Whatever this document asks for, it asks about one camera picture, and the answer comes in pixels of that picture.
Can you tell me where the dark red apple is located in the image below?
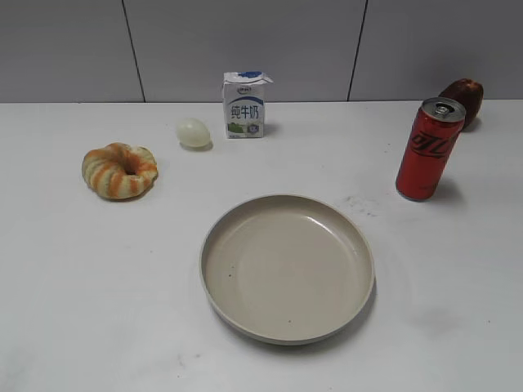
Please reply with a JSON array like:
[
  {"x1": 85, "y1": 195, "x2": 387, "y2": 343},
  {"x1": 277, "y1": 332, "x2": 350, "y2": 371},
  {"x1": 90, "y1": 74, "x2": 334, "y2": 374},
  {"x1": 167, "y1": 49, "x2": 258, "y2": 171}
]
[{"x1": 439, "y1": 78, "x2": 484, "y2": 131}]

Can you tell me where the red cola can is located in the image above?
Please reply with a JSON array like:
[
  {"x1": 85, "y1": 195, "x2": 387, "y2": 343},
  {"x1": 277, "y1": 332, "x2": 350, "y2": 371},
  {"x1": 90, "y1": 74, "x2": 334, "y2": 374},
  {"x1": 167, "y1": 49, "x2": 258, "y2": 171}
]
[{"x1": 396, "y1": 97, "x2": 466, "y2": 201}]

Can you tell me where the orange striped bread ring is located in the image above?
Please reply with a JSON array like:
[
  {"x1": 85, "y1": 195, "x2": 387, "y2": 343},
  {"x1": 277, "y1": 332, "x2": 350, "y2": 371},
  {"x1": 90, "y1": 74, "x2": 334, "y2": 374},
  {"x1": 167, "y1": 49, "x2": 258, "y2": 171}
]
[{"x1": 81, "y1": 141, "x2": 159, "y2": 201}]

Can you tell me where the beige round plate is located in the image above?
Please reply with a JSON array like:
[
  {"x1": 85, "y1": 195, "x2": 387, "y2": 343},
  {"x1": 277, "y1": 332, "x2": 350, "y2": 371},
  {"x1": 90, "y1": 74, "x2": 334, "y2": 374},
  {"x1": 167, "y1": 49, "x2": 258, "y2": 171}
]
[{"x1": 199, "y1": 194, "x2": 375, "y2": 346}]

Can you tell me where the white milk carton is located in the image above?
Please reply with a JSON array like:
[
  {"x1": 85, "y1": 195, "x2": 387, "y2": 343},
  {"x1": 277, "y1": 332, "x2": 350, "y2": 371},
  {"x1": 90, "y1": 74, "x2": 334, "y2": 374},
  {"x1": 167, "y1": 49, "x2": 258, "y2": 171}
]
[{"x1": 221, "y1": 71, "x2": 273, "y2": 139}]

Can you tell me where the white egg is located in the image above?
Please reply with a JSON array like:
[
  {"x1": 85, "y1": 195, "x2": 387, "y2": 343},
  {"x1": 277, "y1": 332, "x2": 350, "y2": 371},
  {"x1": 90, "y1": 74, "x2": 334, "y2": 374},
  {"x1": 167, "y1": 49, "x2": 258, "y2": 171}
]
[{"x1": 176, "y1": 118, "x2": 211, "y2": 148}]

